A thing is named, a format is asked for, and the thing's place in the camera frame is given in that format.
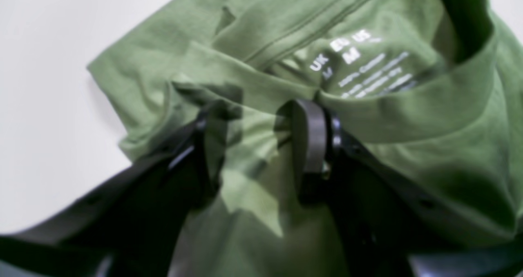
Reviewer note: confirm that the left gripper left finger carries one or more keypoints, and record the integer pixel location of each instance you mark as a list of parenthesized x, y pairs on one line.
[(129, 225)]

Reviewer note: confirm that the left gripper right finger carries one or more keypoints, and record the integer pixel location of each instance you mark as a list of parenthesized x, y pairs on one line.
[(386, 223)]

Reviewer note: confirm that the green T-shirt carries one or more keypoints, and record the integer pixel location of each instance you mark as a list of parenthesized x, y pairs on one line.
[(432, 88)]

